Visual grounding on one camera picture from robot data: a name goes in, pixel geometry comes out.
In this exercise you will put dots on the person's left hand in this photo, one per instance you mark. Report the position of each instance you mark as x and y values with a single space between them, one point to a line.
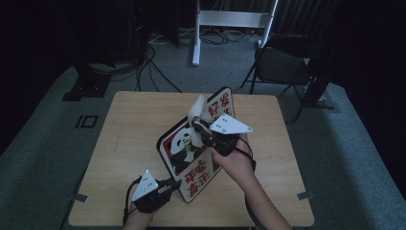
139 220

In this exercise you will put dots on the black folding chair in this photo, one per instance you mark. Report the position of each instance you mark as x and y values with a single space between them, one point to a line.
281 68

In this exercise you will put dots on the dark curtain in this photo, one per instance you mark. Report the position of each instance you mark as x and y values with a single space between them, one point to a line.
303 16

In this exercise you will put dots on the grey tape piece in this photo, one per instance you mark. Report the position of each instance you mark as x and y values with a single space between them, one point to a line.
305 195
78 197

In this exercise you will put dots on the person's right hand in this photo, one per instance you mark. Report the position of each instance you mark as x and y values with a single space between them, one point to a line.
234 163

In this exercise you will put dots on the black metal stand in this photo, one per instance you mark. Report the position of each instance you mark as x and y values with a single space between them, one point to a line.
317 89

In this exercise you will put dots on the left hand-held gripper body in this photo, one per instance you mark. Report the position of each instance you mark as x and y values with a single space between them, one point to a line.
150 196

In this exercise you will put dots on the black stand with base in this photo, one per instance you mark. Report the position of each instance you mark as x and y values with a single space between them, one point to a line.
87 86

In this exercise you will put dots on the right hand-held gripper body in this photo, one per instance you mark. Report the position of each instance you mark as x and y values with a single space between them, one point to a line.
226 140

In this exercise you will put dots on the panda picture board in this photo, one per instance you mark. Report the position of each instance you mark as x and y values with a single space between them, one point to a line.
194 166

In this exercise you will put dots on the grey cloth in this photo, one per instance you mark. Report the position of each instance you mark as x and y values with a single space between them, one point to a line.
198 108

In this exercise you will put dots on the white metal stand frame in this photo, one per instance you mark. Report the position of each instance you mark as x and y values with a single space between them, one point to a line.
230 19

